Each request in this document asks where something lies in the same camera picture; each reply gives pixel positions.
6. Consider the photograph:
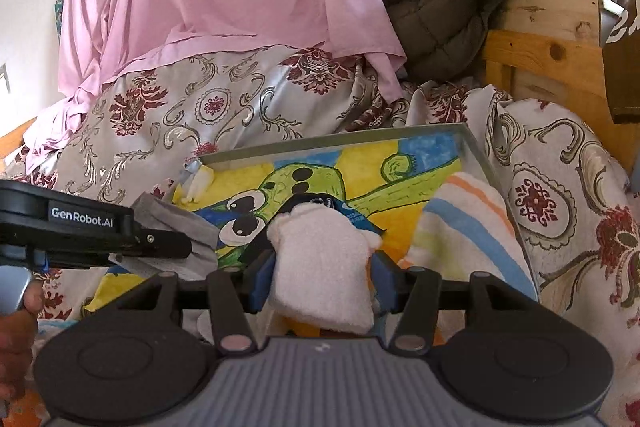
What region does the floral satin blanket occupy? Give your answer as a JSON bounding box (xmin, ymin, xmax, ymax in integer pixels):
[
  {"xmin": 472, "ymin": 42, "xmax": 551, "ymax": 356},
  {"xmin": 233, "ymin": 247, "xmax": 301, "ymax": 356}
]
[{"xmin": 0, "ymin": 46, "xmax": 640, "ymax": 427}]

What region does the pastel striped towel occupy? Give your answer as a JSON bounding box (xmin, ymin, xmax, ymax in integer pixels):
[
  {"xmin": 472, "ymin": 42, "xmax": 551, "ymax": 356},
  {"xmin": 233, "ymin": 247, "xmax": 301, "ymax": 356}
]
[{"xmin": 399, "ymin": 171, "xmax": 539, "ymax": 304}]

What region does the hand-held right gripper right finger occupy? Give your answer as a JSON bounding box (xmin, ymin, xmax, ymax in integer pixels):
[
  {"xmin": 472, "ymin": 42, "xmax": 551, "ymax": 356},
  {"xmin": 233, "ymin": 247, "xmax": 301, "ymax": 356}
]
[{"xmin": 371, "ymin": 251, "xmax": 545, "ymax": 354}]

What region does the wooden bed frame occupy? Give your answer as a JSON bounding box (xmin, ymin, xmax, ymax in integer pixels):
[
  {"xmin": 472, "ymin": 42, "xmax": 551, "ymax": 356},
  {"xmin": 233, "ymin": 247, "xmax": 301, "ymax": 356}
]
[{"xmin": 0, "ymin": 117, "xmax": 39, "ymax": 172}]

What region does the person's left hand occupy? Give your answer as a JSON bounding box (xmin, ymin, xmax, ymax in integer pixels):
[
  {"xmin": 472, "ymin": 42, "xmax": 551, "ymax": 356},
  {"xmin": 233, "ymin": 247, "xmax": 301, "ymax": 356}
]
[{"xmin": 0, "ymin": 286, "xmax": 44, "ymax": 404}]

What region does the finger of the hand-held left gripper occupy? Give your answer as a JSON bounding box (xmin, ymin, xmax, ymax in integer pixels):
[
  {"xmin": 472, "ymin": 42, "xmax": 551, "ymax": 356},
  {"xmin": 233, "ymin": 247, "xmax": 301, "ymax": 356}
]
[{"xmin": 106, "ymin": 226, "xmax": 194, "ymax": 268}]

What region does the wooden headboard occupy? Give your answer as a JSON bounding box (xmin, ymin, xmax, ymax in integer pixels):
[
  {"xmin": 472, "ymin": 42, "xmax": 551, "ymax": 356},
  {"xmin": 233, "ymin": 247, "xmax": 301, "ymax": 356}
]
[{"xmin": 482, "ymin": 0, "xmax": 629, "ymax": 174}]

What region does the white terry cloth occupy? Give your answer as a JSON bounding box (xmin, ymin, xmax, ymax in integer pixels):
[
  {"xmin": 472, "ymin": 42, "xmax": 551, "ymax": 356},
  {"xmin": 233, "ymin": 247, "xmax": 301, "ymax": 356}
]
[
  {"xmin": 197, "ymin": 309, "xmax": 222, "ymax": 339},
  {"xmin": 266, "ymin": 202, "xmax": 384, "ymax": 335}
]

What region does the brown printed cloth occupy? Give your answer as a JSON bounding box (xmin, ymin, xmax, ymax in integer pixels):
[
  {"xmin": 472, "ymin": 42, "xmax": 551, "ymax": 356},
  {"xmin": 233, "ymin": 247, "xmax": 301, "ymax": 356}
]
[{"xmin": 602, "ymin": 0, "xmax": 640, "ymax": 126}]

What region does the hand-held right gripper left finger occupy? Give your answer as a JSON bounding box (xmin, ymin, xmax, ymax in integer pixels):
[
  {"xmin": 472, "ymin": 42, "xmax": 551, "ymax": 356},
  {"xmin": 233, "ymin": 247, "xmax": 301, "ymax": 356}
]
[{"xmin": 107, "ymin": 252, "xmax": 277, "ymax": 353}]

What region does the teal wall poster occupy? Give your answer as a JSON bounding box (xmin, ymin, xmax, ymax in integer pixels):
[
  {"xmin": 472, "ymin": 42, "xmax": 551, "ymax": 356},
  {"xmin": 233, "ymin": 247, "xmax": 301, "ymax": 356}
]
[{"xmin": 52, "ymin": 0, "xmax": 69, "ymax": 38}]

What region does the dark striped sock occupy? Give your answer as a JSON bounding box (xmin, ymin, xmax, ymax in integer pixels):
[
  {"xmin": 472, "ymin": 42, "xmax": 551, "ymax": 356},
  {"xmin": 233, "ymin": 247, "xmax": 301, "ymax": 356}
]
[{"xmin": 292, "ymin": 194, "xmax": 387, "ymax": 239}]

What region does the yellow blue picture box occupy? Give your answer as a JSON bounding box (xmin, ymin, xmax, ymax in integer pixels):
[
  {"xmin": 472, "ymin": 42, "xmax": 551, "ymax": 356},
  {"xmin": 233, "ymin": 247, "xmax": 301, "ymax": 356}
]
[{"xmin": 82, "ymin": 123, "xmax": 541, "ymax": 343}]

